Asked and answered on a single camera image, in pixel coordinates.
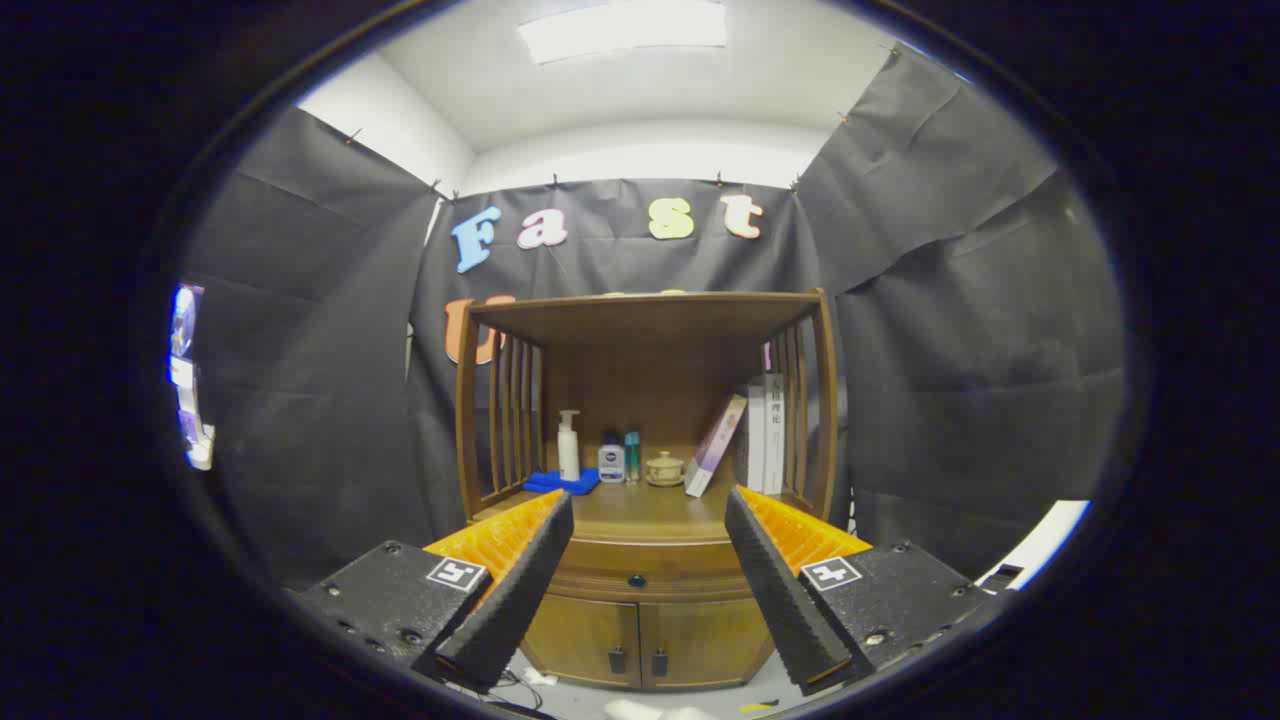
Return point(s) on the purple cover book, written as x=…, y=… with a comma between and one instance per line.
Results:
x=715, y=448

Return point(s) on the white pump bottle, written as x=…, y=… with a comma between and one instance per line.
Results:
x=568, y=445

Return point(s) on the white spine book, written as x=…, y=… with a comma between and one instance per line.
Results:
x=775, y=435

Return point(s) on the wooden drawer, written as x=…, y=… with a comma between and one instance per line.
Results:
x=600, y=580

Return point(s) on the white bottle with blue cap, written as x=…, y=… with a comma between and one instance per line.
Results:
x=611, y=462

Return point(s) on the ceiling light panel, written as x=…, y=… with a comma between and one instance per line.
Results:
x=625, y=28

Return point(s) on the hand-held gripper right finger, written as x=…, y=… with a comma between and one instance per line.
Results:
x=780, y=600

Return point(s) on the wooden cabinet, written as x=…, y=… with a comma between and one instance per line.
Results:
x=590, y=640

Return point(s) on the beige lidded ceramic teacup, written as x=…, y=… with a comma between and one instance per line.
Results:
x=664, y=468

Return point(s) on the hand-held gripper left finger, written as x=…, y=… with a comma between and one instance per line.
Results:
x=520, y=590

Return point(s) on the teal clear bottle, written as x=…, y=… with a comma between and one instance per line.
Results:
x=632, y=455

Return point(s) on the yellow floor tape piece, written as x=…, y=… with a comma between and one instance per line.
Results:
x=757, y=706

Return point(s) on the blue folded cloth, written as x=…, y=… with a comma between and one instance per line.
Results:
x=560, y=483

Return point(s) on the wooden countertop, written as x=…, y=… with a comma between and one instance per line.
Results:
x=650, y=505

